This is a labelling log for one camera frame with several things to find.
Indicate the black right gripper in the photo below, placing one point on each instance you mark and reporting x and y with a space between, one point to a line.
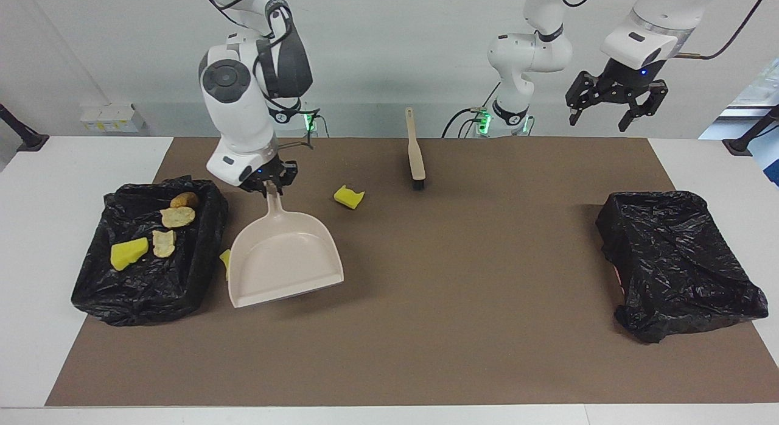
272 172

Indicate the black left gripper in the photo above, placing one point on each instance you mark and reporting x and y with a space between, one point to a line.
630 77

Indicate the yellow sponge piece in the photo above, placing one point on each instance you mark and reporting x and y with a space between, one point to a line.
349 196
129 254
224 259

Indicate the beige plastic dustpan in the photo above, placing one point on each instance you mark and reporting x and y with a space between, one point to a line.
280 260

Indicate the brown bread roll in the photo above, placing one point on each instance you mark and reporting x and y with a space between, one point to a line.
184 200

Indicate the pale oval bread roll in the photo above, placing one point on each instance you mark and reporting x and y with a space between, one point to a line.
178 217

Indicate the beige hand brush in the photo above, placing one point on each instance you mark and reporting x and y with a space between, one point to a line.
415 157

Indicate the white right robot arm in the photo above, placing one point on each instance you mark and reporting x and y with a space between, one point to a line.
240 120

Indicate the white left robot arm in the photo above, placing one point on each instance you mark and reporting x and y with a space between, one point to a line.
535 47

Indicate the black trash bag bin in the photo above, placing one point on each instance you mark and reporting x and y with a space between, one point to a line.
122 297
675 260

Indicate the black stand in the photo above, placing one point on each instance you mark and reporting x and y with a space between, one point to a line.
751 136
21 136

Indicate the brown table mat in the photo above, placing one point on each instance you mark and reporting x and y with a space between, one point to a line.
426 352

